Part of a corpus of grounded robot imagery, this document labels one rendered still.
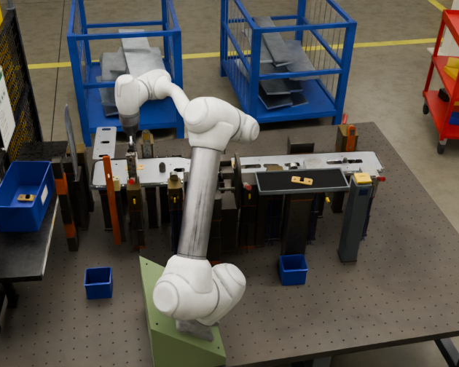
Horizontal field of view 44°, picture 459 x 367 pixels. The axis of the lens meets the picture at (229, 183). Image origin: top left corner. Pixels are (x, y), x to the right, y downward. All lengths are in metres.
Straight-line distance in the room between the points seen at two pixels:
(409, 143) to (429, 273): 2.34
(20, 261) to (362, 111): 3.69
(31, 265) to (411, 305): 1.55
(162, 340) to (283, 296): 0.65
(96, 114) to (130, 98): 2.39
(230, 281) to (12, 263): 0.82
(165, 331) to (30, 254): 0.61
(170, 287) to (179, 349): 0.34
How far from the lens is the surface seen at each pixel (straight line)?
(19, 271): 2.25
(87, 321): 2.46
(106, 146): 2.87
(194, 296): 1.89
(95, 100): 5.01
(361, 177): 2.43
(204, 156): 1.92
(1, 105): 2.66
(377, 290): 2.61
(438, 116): 5.00
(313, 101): 4.98
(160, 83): 2.47
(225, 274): 2.05
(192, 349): 2.15
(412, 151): 4.85
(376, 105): 5.41
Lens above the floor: 2.57
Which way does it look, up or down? 37 degrees down
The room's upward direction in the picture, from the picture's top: 1 degrees clockwise
